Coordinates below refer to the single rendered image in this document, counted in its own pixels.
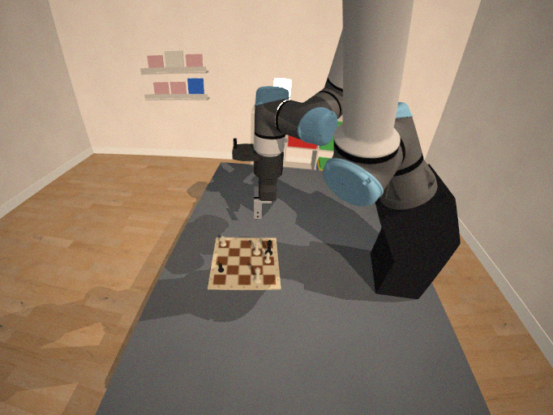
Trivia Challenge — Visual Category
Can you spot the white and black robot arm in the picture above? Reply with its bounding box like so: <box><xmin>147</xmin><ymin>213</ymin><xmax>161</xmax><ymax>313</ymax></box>
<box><xmin>255</xmin><ymin>0</ymin><xmax>438</xmax><ymax>210</ymax></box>

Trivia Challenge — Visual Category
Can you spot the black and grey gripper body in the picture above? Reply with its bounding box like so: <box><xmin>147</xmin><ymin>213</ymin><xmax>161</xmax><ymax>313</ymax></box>
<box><xmin>232</xmin><ymin>134</ymin><xmax>287</xmax><ymax>201</ymax></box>

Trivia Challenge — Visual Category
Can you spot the brown and cream chessboard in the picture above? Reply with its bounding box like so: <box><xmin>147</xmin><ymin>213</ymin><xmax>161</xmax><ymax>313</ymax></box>
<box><xmin>208</xmin><ymin>237</ymin><xmax>281</xmax><ymax>290</ymax></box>

